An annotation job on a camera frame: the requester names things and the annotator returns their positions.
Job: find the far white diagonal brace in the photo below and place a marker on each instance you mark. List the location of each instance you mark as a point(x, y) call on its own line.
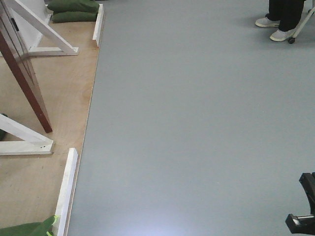
point(63, 47)

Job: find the green sandbag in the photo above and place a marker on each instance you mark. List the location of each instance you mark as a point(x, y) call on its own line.
point(64, 17)
point(90, 6)
point(31, 229)

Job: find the upper green sandbag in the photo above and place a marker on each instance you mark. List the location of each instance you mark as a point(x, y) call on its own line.
point(90, 6)

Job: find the far white edge batten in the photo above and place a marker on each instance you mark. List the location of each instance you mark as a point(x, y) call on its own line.
point(98, 25)

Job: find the white edge batten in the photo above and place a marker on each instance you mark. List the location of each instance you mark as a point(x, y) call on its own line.
point(98, 25)
point(65, 193)

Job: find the plywood base board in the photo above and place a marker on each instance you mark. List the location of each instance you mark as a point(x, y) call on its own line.
point(30, 184)

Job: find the white rolling chair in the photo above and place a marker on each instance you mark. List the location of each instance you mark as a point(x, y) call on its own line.
point(301, 25)

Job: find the brown wooden door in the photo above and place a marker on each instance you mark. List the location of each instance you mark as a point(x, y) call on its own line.
point(17, 58)

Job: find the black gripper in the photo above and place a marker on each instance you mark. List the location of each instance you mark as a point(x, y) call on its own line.
point(304, 224)

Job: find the near white edge batten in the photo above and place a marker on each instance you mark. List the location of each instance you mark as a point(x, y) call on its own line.
point(65, 193)

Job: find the lower green sandbag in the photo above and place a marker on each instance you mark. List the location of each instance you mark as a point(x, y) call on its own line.
point(64, 17)

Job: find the near green sandbag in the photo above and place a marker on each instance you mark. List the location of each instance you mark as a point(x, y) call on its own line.
point(31, 229)

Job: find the white wooden door frame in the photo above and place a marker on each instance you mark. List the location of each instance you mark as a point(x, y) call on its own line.
point(29, 34)

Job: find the person in black clothes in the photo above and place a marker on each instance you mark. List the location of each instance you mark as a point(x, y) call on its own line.
point(284, 15)

